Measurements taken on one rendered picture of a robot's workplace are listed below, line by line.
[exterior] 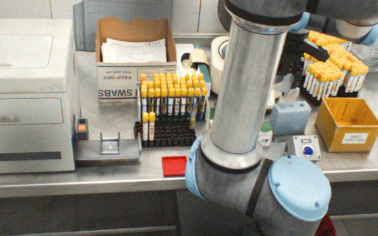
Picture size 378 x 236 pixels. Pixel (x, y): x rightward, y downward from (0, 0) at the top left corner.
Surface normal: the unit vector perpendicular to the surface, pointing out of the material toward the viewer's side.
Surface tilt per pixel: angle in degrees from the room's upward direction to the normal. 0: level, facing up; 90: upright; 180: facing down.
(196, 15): 90
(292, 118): 90
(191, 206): 4
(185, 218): 4
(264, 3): 89
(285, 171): 10
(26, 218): 0
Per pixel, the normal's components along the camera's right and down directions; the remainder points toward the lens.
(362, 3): 0.16, 0.75
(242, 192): -0.31, 0.14
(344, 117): 0.09, 0.62
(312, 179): 0.20, -0.70
